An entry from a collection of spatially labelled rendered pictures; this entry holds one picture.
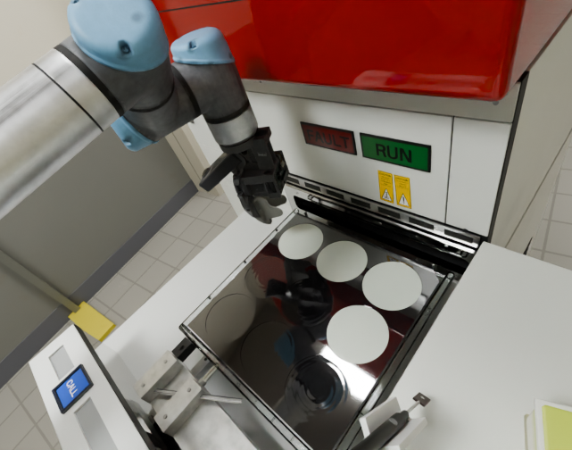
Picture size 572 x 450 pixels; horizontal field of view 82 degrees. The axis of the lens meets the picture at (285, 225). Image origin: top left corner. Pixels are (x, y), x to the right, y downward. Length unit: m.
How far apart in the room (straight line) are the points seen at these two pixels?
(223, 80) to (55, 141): 0.24
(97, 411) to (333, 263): 0.46
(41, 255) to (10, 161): 1.96
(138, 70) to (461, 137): 0.38
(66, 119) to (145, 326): 0.61
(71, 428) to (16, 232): 1.66
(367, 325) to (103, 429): 0.43
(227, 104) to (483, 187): 0.37
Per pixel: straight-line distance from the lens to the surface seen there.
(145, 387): 0.68
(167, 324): 0.84
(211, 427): 0.62
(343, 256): 0.67
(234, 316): 0.66
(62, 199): 2.26
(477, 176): 0.52
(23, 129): 0.35
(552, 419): 0.42
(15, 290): 2.34
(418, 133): 0.51
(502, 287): 0.55
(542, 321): 0.54
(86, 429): 0.66
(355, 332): 0.58
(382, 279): 0.63
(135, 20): 0.35
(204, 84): 0.49
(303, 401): 0.56
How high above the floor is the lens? 1.42
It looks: 43 degrees down
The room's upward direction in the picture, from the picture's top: 22 degrees counter-clockwise
